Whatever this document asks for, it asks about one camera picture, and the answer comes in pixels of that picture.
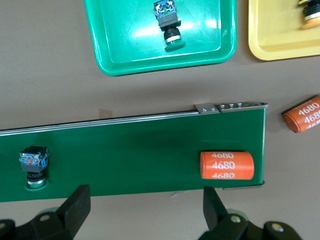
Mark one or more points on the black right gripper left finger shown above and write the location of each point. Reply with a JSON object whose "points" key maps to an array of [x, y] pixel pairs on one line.
{"points": [[75, 212]]}

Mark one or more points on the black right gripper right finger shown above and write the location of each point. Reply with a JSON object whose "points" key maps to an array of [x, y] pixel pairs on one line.
{"points": [[217, 217]]}

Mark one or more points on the orange cylinder printed 4680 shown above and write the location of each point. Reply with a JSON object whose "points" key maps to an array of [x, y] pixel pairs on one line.
{"points": [[226, 165], [303, 116]]}

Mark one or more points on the green push button switch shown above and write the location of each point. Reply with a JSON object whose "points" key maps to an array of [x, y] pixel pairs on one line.
{"points": [[167, 20], [33, 160]]}

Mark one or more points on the yellow push button switch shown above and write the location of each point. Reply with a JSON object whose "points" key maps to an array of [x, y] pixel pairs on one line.
{"points": [[311, 15]]}

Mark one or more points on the green conveyor belt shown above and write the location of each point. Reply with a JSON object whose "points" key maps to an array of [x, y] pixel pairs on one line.
{"points": [[125, 155]]}

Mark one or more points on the green plastic tray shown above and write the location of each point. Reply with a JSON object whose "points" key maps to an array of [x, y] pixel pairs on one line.
{"points": [[125, 50]]}

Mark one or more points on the yellow plastic tray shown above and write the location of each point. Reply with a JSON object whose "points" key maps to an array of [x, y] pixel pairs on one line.
{"points": [[275, 37]]}

